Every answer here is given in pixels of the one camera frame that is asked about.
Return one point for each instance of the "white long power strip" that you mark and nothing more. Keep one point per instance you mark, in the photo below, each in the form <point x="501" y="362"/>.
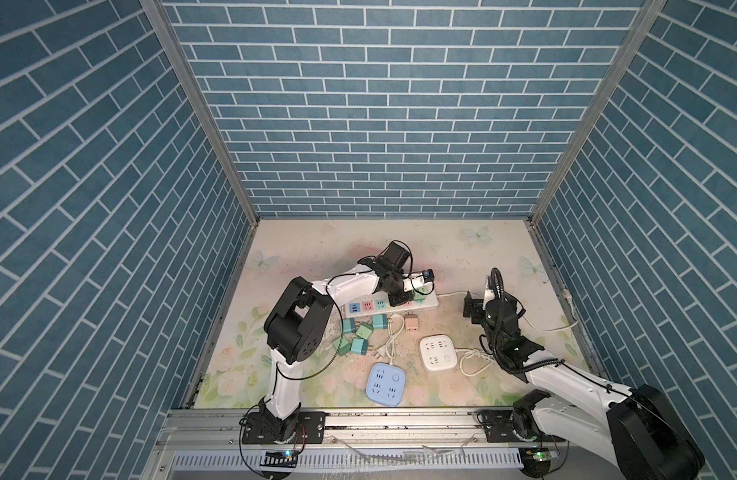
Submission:
<point x="379" y="303"/>

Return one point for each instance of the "pink plug adapter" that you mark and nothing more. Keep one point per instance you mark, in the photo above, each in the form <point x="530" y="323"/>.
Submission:
<point x="412" y="323"/>

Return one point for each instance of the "teal plug adapter lower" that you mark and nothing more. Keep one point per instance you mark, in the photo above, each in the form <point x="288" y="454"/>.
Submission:
<point x="359" y="346"/>

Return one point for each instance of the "teal plug adapter left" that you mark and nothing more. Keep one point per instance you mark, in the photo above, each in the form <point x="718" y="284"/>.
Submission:
<point x="348" y="326"/>

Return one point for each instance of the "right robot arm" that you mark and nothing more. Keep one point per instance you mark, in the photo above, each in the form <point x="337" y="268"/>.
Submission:
<point x="635" y="428"/>

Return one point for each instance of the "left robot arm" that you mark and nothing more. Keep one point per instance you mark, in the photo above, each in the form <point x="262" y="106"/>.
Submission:
<point x="296" y="325"/>

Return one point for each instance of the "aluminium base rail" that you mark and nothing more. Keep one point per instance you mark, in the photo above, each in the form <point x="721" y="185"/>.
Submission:
<point x="354" y="440"/>

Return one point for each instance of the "blue square power socket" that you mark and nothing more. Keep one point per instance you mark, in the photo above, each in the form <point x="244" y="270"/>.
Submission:
<point x="386" y="385"/>

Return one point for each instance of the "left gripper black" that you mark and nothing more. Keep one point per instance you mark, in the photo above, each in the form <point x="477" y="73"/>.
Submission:
<point x="404" y="295"/>

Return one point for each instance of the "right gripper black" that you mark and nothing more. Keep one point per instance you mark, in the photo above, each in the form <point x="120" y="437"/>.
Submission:
<point x="477" y="304"/>

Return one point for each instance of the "teal plug adapter top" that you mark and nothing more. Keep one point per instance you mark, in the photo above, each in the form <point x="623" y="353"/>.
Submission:
<point x="380" y="322"/>

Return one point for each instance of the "white square power socket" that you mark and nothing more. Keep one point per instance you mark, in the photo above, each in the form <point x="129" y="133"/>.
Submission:
<point x="438" y="353"/>

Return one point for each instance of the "teal plug adapter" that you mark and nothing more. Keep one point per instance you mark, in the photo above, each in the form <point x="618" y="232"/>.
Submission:
<point x="380" y="322"/>
<point x="359" y="346"/>
<point x="348" y="326"/>

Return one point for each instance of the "green plug adapter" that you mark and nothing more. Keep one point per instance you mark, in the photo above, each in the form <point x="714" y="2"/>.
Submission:
<point x="342" y="346"/>
<point x="420" y="295"/>
<point x="365" y="331"/>

